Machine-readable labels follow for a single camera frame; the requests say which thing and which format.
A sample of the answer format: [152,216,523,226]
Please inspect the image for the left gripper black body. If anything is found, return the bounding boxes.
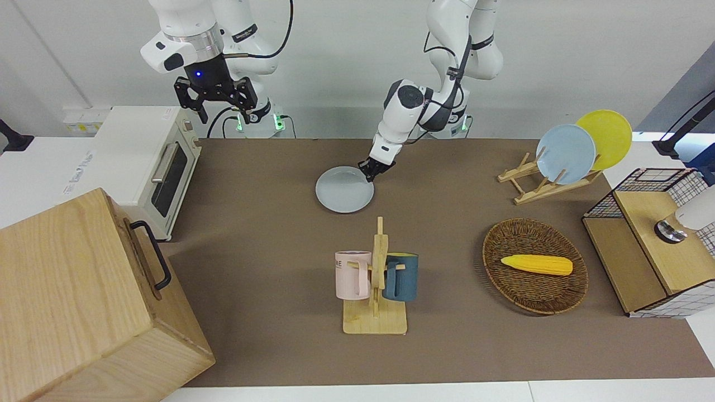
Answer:
[357,157,397,175]

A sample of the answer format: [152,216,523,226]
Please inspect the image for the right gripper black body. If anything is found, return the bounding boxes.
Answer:
[175,53,250,106]

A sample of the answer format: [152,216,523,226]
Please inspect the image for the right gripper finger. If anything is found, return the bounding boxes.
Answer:
[233,79,259,125]
[174,77,209,125]

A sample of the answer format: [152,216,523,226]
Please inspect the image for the gray ceramic plate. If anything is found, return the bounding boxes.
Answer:
[315,165,375,214]

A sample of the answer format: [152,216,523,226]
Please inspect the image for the light blue plate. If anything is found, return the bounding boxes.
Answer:
[536,123,597,185]

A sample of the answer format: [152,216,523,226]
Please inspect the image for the yellow plate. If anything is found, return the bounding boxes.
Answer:
[575,109,633,171]

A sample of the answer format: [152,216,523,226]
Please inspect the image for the white toaster oven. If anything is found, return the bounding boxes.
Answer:
[92,106,202,242]

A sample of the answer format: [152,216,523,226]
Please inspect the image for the pink mug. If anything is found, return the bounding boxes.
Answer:
[335,251,373,300]

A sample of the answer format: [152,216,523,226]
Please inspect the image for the dark blue mug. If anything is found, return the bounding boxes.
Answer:
[383,253,420,303]

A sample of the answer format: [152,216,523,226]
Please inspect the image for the wooden mug tree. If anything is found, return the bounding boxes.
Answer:
[342,217,408,336]

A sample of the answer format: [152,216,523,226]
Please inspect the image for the wooden dish rack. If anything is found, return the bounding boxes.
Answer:
[497,146,604,205]

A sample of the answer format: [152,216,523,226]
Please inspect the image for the yellow corn cob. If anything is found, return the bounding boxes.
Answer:
[500,254,574,276]

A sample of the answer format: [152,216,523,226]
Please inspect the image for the brown table mat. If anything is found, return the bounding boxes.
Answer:
[162,138,715,388]

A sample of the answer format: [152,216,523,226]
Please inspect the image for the round wicker basket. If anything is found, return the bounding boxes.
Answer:
[482,218,589,316]

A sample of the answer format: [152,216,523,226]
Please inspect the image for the large wooden box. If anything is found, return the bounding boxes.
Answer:
[0,188,216,402]

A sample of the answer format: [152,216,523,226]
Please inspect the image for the blue box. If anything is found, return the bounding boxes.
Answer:
[686,144,715,186]

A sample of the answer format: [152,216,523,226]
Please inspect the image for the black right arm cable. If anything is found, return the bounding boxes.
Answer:
[246,0,295,59]

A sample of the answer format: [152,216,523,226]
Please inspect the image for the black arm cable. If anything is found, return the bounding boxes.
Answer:
[423,31,473,112]
[246,0,295,59]

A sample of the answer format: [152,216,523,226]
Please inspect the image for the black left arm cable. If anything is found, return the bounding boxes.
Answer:
[423,31,473,112]

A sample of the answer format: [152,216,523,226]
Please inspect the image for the black box handle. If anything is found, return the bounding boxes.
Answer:
[130,221,172,291]

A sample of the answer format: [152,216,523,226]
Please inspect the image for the black camera stand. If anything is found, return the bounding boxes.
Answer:
[652,91,715,157]
[0,119,34,152]

